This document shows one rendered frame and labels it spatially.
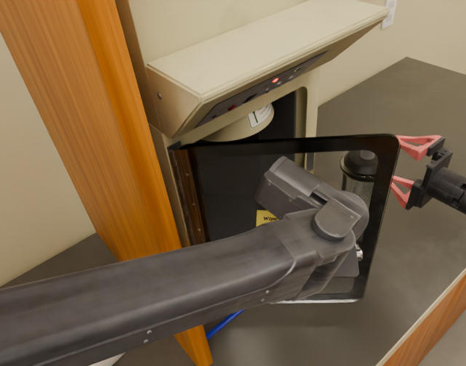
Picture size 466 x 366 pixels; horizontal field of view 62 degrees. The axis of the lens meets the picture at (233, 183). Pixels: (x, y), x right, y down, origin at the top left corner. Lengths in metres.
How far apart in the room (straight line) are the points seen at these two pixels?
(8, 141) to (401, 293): 0.90
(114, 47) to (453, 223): 0.93
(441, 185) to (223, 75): 0.47
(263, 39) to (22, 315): 0.39
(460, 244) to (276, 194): 0.69
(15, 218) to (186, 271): 0.78
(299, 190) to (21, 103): 0.65
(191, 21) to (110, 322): 0.36
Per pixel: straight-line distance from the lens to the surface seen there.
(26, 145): 0.97
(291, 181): 0.45
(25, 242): 1.10
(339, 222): 0.40
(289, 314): 0.87
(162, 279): 0.29
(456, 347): 2.03
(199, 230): 0.65
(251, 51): 0.48
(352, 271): 0.54
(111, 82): 0.38
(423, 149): 0.75
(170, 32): 0.50
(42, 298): 0.28
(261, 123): 0.68
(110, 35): 0.37
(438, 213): 1.12
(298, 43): 0.50
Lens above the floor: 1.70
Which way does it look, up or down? 41 degrees down
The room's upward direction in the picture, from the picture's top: 7 degrees counter-clockwise
